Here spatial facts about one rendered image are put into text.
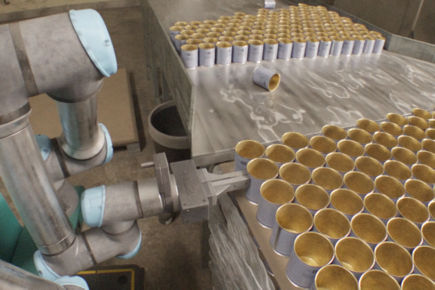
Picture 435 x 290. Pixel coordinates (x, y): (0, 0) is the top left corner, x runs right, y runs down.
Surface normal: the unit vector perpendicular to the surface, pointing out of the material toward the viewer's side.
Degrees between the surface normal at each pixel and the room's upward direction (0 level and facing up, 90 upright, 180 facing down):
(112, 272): 0
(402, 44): 90
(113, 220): 90
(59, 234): 78
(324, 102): 0
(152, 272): 0
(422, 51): 90
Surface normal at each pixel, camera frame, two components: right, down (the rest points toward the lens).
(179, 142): 0.00, 0.60
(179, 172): 0.03, -0.83
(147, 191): 0.17, -0.47
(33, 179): 0.86, 0.14
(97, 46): 0.60, 0.29
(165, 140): -0.37, 0.54
